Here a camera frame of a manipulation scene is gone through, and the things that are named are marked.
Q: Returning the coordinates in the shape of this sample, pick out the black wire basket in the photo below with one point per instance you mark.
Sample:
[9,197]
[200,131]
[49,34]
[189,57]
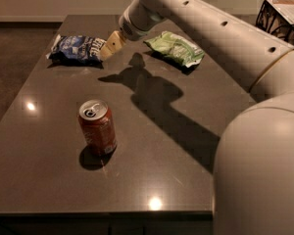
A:
[272,22]

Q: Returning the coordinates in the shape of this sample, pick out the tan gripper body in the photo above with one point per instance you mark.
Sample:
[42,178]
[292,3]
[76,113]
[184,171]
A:
[129,29]

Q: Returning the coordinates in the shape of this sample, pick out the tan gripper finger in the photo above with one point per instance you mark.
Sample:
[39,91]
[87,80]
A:
[105,53]

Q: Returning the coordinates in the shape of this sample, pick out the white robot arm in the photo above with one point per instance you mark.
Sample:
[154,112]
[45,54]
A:
[254,164]

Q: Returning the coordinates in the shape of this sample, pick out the blue chip bag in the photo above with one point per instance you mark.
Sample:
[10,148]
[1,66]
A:
[76,49]

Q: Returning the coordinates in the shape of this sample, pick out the green chip bag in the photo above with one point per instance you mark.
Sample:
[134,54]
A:
[176,48]

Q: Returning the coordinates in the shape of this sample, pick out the red soda can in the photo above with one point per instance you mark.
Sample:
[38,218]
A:
[96,122]

